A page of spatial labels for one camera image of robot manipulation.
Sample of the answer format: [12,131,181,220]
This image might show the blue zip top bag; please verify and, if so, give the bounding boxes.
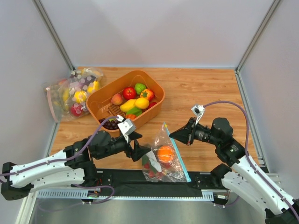
[142,123,191,182]

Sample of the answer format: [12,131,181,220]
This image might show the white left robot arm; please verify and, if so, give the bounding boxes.
[0,131,150,201]

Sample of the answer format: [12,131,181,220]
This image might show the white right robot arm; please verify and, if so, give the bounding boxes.
[170,118,299,224]

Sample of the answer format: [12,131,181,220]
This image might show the small orange fake fruit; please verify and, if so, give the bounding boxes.
[126,114,137,120]

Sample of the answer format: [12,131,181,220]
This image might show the purple fake grapes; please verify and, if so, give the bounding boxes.
[102,119,119,130]

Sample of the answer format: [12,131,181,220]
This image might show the green fake mango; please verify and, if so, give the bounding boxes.
[126,107,142,117]

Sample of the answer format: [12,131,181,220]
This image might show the fake orange in bag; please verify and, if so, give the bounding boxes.
[157,146,175,163]

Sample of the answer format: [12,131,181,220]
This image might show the yellow fake mango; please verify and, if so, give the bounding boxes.
[120,99,136,113]

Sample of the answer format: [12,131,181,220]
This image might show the brown fake waffle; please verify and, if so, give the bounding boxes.
[108,104,126,117]

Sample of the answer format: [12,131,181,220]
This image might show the yellow fake lemon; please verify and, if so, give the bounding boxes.
[135,98,150,110]

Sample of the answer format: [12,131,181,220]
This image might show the red fake fruit in basket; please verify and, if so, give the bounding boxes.
[147,102,157,109]

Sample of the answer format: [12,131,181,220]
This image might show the pink fake peach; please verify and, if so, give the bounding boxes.
[111,94,123,105]

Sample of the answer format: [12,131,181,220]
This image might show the red fake apple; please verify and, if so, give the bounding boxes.
[122,87,137,100]

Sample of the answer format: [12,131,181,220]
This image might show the orange fake tomato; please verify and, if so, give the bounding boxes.
[140,89,155,101]

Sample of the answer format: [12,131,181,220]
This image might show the green fake pepper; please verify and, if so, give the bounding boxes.
[134,83,146,95]

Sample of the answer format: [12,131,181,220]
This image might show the polka dot plastic bag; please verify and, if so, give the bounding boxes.
[69,67,104,105]

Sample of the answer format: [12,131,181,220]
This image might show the pink zip top bag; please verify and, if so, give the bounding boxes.
[44,78,89,123]

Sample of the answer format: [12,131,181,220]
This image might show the black base mat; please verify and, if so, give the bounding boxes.
[82,169,226,196]

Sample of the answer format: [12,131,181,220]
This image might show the orange plastic basket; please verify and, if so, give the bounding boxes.
[86,70,165,128]

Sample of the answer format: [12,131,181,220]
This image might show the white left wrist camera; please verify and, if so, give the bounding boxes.
[116,115,136,143]

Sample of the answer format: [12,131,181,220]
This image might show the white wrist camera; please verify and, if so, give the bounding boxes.
[116,115,136,143]
[191,104,205,125]

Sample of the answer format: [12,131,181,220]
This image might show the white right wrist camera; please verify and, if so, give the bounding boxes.
[191,104,205,125]

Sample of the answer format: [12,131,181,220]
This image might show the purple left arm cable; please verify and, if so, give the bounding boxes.
[0,115,121,206]

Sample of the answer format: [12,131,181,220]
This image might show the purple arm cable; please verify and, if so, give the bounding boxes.
[203,100,299,217]
[0,115,121,206]

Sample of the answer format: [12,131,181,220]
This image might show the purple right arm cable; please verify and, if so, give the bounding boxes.
[203,100,299,217]

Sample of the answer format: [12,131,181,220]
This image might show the right aluminium frame post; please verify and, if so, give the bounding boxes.
[235,0,283,72]

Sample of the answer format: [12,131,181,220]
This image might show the aluminium frame post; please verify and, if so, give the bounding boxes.
[235,0,283,72]
[32,0,75,70]

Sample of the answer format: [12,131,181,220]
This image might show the grey slotted cable duct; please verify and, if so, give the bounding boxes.
[36,189,229,202]

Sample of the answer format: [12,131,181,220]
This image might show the left aluminium frame post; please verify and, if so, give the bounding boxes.
[32,0,75,70]

